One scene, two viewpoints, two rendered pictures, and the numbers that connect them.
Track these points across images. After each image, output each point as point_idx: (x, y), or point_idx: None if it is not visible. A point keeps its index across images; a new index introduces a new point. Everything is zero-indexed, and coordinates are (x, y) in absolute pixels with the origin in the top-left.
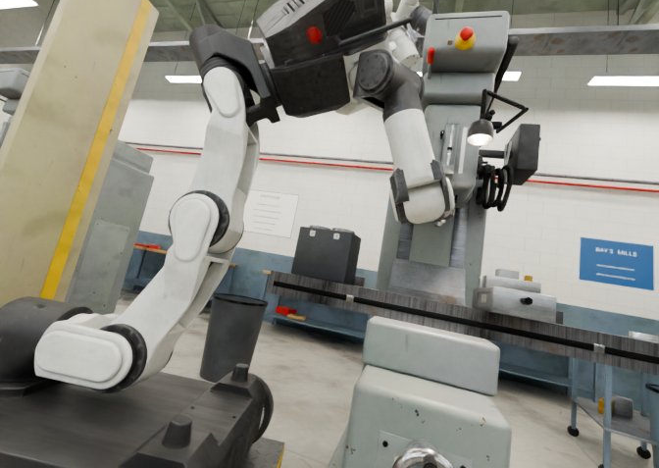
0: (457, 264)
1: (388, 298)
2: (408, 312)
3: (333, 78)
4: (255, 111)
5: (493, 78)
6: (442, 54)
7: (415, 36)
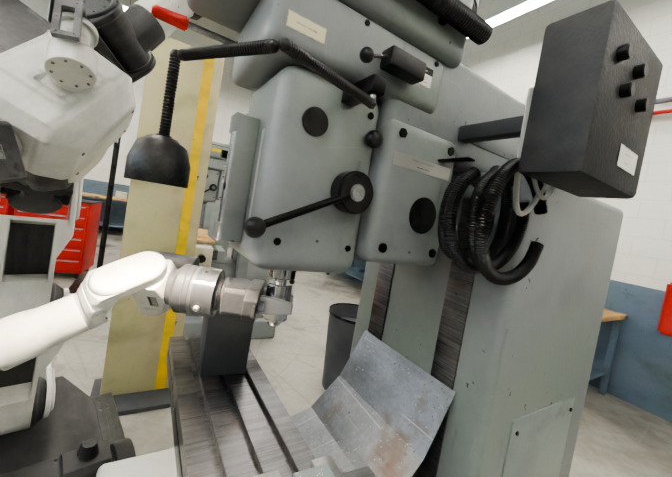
0: (443, 375)
1: (179, 432)
2: (179, 470)
3: None
4: (24, 195)
5: None
6: None
7: (50, 26)
